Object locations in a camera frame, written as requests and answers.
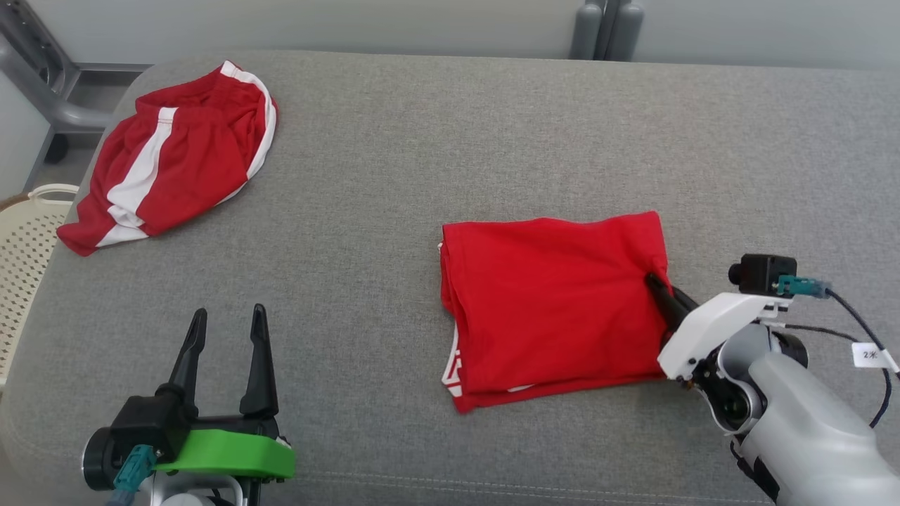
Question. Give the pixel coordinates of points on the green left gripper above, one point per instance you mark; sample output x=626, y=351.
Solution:
x=232, y=453

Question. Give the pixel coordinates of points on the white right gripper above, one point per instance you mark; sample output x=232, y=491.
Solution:
x=710, y=323

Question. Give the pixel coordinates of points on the red jersey with white sleeves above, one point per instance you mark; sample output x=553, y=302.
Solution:
x=555, y=309

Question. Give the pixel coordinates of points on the red shorts with white stripes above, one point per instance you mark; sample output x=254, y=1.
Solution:
x=190, y=147

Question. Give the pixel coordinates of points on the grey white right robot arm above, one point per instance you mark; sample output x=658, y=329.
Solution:
x=808, y=429

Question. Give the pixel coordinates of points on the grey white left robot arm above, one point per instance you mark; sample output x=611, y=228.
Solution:
x=190, y=495

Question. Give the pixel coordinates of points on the cream perforated laundry basket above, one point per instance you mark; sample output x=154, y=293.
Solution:
x=24, y=267

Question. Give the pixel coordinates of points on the grey fabric sofa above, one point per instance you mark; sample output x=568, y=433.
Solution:
x=394, y=211

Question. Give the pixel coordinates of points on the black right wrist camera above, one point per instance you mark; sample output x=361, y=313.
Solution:
x=763, y=273

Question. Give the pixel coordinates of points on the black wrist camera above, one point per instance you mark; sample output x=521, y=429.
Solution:
x=763, y=273
x=148, y=422

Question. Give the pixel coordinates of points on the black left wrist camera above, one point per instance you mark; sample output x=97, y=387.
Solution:
x=148, y=422

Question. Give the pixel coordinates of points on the grey partition post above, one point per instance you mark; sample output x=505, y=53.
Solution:
x=606, y=28

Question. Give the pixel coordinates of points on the grey metal cart frame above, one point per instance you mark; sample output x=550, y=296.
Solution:
x=42, y=77

